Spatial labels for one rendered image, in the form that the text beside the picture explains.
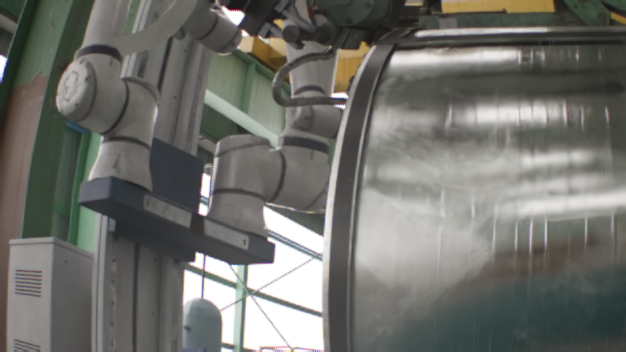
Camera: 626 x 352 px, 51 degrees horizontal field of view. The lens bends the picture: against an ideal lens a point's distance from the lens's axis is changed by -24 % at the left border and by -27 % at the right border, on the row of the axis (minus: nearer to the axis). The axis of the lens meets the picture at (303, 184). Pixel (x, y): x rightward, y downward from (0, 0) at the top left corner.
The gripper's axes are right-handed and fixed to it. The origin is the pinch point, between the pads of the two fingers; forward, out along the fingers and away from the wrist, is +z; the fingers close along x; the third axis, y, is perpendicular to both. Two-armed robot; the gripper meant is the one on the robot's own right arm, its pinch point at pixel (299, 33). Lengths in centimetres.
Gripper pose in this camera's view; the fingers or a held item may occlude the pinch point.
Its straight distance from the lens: 169.4
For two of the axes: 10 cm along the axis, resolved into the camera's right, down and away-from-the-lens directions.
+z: 7.0, 6.4, -3.1
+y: 5.2, -1.5, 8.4
